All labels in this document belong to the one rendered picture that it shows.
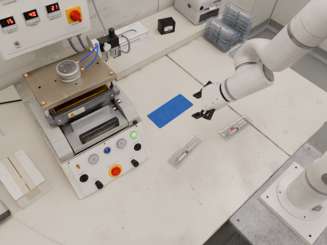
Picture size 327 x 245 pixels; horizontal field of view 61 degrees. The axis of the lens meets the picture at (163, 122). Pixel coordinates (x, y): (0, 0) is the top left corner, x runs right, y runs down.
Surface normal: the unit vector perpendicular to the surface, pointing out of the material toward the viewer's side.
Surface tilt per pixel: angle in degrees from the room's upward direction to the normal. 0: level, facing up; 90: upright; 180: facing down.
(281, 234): 0
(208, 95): 54
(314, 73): 0
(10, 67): 90
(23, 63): 90
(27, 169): 2
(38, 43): 90
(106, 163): 65
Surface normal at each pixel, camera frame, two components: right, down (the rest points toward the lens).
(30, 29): 0.59, 0.67
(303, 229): 0.00, -0.55
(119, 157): 0.56, 0.37
